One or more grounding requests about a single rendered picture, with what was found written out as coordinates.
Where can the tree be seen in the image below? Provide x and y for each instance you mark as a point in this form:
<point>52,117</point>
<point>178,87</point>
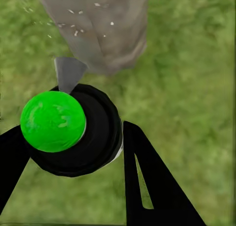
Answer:
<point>113,35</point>

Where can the pesticide atomizer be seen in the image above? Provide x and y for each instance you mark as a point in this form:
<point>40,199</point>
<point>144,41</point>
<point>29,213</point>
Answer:
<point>73,129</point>

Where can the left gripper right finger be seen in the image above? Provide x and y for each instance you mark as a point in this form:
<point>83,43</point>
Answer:
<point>171,207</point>

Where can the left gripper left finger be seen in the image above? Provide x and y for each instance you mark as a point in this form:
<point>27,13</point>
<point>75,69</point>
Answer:
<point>14,157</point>

